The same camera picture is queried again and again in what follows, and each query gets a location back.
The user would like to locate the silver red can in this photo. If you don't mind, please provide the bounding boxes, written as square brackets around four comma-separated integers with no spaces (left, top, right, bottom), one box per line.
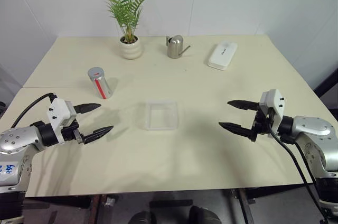
[87,67,114,100]

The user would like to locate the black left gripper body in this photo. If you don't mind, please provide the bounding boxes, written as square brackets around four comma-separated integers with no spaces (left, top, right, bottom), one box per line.
[60,119,87,145]

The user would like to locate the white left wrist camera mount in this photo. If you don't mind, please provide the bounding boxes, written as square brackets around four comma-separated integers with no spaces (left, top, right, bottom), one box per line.
[46,98,77,131]

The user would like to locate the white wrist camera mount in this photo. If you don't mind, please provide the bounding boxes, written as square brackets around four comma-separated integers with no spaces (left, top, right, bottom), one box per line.
[46,98,77,131]
[259,88,286,135]

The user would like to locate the silver metal watering can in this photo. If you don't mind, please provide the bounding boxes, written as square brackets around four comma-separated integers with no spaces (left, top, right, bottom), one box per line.
[165,35,192,59]

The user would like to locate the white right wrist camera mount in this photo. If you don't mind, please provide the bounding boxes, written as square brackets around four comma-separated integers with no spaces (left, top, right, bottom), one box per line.
[259,88,286,135]

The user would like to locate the white ribbed plant pot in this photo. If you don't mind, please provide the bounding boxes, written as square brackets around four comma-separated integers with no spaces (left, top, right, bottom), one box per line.
[118,35,144,60]

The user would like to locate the dark rounded robot foot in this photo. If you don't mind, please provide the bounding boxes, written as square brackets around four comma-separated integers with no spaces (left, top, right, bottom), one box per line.
[189,205,222,224]
[128,210,159,224]

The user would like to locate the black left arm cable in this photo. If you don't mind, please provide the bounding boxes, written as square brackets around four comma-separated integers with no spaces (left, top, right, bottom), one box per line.
[11,92,58,129]

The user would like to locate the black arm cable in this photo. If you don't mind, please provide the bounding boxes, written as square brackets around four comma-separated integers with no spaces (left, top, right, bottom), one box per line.
[11,92,58,129]
[266,114,330,222]

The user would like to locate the green potted palm plant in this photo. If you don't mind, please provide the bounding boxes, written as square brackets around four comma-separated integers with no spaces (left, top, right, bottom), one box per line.
[105,0,154,44]

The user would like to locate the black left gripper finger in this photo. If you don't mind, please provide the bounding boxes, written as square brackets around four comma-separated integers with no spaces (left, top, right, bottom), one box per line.
[83,125,115,145]
[73,103,102,115]

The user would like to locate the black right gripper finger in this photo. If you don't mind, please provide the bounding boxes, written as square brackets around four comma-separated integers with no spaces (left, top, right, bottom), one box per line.
[227,99,260,111]
[218,122,254,140]

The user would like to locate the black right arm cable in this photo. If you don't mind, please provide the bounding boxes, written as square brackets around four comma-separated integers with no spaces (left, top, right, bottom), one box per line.
[266,114,330,222]

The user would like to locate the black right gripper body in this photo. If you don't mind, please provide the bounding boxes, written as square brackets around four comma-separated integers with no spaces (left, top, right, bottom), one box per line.
[249,109,273,143]

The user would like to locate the white oblong case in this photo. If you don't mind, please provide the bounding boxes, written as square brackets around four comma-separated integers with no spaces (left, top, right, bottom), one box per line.
[206,42,238,71]

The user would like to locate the clear plastic square container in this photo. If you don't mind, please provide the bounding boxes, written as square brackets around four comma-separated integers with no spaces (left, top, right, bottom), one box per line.
[144,100,180,131]

